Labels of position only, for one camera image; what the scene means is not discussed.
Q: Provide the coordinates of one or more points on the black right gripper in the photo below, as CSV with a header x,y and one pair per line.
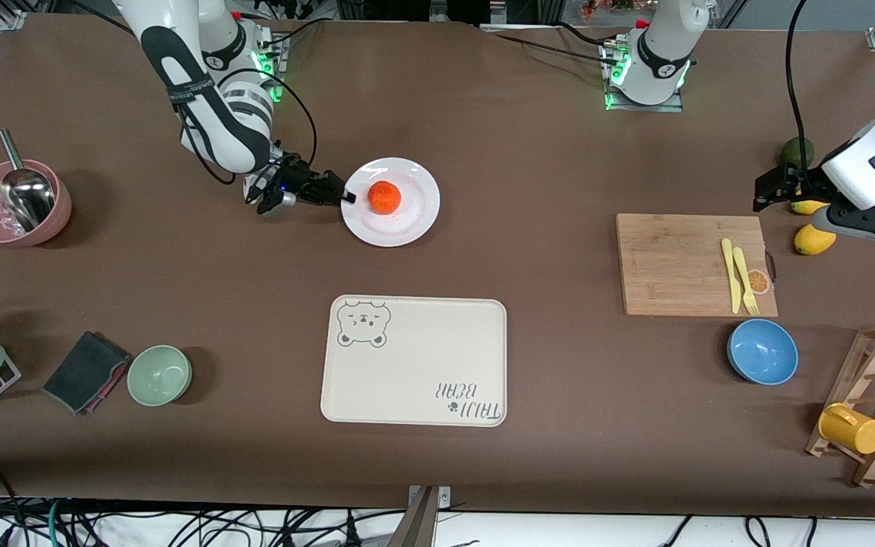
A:
x,y
300,182

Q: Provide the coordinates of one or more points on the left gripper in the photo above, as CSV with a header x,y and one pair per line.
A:
x,y
785,182

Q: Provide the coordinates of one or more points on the orange fruit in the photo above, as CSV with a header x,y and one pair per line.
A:
x,y
384,197

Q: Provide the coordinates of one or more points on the white round plate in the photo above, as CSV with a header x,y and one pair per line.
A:
x,y
415,220

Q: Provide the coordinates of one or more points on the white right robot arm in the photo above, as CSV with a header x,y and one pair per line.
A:
x,y
217,129

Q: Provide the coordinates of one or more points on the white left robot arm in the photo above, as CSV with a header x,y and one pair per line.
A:
x,y
661,53

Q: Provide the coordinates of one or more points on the yellow lemon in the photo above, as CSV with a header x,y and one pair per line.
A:
x,y
808,207
813,241

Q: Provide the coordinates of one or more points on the green avocado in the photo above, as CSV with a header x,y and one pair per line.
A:
x,y
793,150

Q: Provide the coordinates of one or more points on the yellow plastic fork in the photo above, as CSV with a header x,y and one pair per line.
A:
x,y
744,277

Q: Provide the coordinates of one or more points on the yellow plastic knife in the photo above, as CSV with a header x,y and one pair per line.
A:
x,y
731,277

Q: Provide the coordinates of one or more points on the wooden cutting board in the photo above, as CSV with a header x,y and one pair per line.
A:
x,y
665,266

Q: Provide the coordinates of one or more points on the blue bowl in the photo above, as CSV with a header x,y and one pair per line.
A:
x,y
762,352

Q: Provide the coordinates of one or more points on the cream tray with bear print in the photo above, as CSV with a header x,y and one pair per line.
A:
x,y
415,365

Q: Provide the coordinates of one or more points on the yellow mug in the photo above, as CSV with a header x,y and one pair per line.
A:
x,y
851,429

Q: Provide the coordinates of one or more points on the pale green bowl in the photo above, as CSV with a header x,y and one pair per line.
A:
x,y
159,375

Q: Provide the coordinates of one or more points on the metal scoop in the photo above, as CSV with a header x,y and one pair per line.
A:
x,y
26,197

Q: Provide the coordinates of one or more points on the dark folded cloth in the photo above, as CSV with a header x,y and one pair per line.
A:
x,y
84,372

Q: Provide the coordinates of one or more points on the clear crumpled plastic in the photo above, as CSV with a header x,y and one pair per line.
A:
x,y
4,222

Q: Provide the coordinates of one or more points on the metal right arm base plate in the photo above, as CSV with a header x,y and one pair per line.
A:
x,y
279,53

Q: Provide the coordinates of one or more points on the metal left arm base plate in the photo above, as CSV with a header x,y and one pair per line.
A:
x,y
612,102

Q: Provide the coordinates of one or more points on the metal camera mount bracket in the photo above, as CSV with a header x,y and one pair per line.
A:
x,y
422,524

